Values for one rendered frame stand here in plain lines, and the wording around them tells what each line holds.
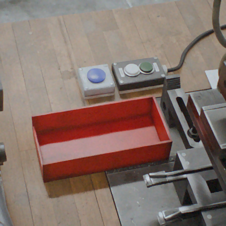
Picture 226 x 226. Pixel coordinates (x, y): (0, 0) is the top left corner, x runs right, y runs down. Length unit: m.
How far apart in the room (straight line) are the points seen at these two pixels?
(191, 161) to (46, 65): 0.43
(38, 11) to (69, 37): 1.46
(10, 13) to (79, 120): 1.69
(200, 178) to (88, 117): 0.27
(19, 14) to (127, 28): 1.45
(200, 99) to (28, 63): 0.50
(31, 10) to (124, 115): 1.69
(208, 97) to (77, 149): 0.32
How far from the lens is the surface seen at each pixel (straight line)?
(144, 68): 1.27
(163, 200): 1.12
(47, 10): 2.83
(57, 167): 1.09
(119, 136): 1.18
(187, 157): 1.07
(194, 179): 1.05
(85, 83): 1.24
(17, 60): 1.33
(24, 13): 2.83
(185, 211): 1.00
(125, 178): 1.13
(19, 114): 1.23
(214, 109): 0.89
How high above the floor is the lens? 1.84
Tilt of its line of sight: 50 degrees down
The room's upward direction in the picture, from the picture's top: 5 degrees clockwise
